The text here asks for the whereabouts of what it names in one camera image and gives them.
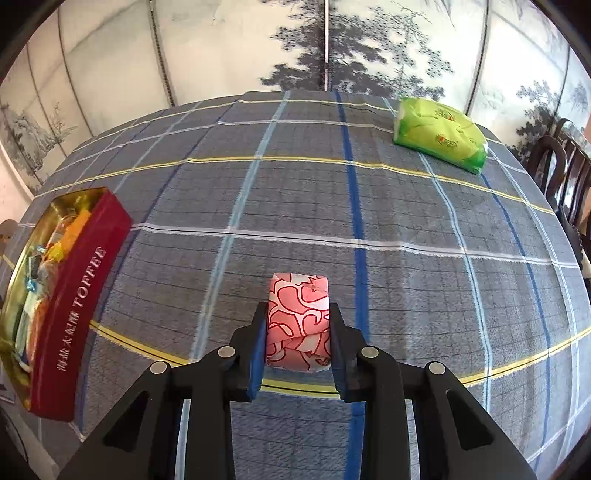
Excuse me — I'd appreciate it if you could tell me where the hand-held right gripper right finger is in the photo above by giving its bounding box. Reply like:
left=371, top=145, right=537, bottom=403
left=328, top=302, right=539, bottom=480

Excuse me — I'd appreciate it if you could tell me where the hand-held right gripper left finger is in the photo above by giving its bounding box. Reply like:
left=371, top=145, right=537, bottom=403
left=58, top=305, right=269, bottom=480

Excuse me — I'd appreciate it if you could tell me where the pink patterned snack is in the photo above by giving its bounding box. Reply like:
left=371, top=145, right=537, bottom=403
left=264, top=272, right=332, bottom=374

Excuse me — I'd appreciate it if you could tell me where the red tin box gold inside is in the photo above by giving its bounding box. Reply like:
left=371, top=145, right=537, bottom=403
left=0, top=187, right=134, bottom=423

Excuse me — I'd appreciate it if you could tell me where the orange yellow snack packet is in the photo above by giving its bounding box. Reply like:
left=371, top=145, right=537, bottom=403
left=58, top=211, right=95, bottom=252

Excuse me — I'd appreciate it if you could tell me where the green tissue pack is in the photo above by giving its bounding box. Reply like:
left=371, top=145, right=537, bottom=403
left=392, top=96, right=489, bottom=175

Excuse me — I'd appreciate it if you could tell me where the dark grey cloth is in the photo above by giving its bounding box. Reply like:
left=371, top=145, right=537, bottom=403
left=570, top=226, right=591, bottom=281

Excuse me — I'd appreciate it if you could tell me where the painted folding screen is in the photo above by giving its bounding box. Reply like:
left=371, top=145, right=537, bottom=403
left=0, top=0, right=591, bottom=195

